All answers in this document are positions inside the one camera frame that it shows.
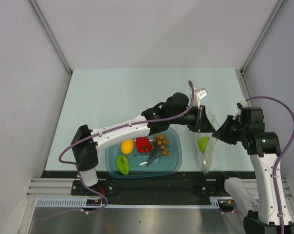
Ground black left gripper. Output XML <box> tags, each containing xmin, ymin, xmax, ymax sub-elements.
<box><xmin>168</xmin><ymin>104</ymin><xmax>215</xmax><ymax>133</ymax></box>

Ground clear polka dot zip bag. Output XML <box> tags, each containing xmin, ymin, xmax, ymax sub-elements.
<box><xmin>195</xmin><ymin>105</ymin><xmax>220</xmax><ymax>175</ymax></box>

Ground green fake apple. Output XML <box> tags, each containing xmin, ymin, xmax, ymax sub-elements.
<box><xmin>197</xmin><ymin>136</ymin><xmax>210</xmax><ymax>153</ymax></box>

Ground brown fake berry bunch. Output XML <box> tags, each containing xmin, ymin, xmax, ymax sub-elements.
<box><xmin>147</xmin><ymin>134</ymin><xmax>171</xmax><ymax>166</ymax></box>

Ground red fake food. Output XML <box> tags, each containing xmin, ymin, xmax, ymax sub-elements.
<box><xmin>136</xmin><ymin>136</ymin><xmax>152</xmax><ymax>153</ymax></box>

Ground yellow fake lemon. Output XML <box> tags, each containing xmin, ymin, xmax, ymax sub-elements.
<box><xmin>120</xmin><ymin>139</ymin><xmax>135</xmax><ymax>155</ymax></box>

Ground green fake food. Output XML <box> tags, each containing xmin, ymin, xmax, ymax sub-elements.
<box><xmin>116</xmin><ymin>155</ymin><xmax>130</xmax><ymax>175</ymax></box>

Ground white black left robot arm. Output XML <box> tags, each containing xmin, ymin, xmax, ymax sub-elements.
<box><xmin>71</xmin><ymin>89</ymin><xmax>215</xmax><ymax>195</ymax></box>

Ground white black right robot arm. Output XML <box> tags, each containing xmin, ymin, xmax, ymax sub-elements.
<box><xmin>212</xmin><ymin>107</ymin><xmax>294</xmax><ymax>234</ymax></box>

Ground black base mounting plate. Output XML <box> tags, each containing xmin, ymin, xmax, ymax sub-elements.
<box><xmin>41</xmin><ymin>170</ymin><xmax>276</xmax><ymax>198</ymax></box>

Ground teal transparent plastic container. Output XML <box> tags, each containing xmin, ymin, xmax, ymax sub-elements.
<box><xmin>105</xmin><ymin>128</ymin><xmax>182</xmax><ymax>178</ymax></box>

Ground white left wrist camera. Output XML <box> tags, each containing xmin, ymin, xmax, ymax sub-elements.
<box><xmin>194</xmin><ymin>88</ymin><xmax>208</xmax><ymax>107</ymax></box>

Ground right aluminium corner post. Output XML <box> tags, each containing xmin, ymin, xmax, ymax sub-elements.
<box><xmin>239</xmin><ymin>0</ymin><xmax>286</xmax><ymax>74</ymax></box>

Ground aluminium corner post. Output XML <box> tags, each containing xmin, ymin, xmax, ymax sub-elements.
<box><xmin>27</xmin><ymin>0</ymin><xmax>74</xmax><ymax>75</ymax></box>
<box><xmin>239</xmin><ymin>0</ymin><xmax>286</xmax><ymax>74</ymax></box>

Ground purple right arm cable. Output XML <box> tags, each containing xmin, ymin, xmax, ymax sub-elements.
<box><xmin>220</xmin><ymin>97</ymin><xmax>294</xmax><ymax>234</ymax></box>

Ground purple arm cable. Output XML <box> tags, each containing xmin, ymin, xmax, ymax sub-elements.
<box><xmin>37</xmin><ymin>80</ymin><xmax>196</xmax><ymax>221</ymax></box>
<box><xmin>220</xmin><ymin>97</ymin><xmax>294</xmax><ymax>234</ymax></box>

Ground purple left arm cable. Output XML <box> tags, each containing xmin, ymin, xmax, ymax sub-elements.
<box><xmin>37</xmin><ymin>80</ymin><xmax>196</xmax><ymax>221</ymax></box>

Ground aluminium front frame rail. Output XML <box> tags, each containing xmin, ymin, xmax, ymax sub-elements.
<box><xmin>26</xmin><ymin>179</ymin><xmax>291</xmax><ymax>199</ymax></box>

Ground left aluminium corner post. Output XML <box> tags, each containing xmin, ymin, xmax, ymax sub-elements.
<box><xmin>27</xmin><ymin>0</ymin><xmax>74</xmax><ymax>75</ymax></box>

